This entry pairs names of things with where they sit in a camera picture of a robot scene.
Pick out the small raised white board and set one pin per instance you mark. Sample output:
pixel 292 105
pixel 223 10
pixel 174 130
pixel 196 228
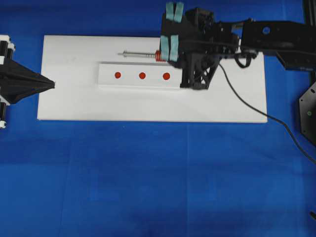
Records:
pixel 139 75

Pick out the large white base board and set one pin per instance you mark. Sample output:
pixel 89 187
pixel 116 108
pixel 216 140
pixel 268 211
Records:
pixel 72 62

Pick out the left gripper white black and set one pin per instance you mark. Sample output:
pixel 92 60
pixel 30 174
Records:
pixel 13 70

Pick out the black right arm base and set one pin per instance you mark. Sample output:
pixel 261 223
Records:
pixel 307 108

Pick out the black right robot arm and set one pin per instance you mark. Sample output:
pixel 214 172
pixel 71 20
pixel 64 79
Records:
pixel 293 44

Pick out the blue table mat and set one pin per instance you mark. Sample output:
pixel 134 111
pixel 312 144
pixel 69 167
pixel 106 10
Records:
pixel 148 179

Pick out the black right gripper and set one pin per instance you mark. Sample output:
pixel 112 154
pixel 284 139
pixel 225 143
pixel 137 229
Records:
pixel 201 50

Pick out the black aluminium frame rail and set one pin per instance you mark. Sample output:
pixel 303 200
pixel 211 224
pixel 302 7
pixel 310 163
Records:
pixel 309 8

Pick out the red handled soldering iron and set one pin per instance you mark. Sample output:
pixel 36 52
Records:
pixel 148 57

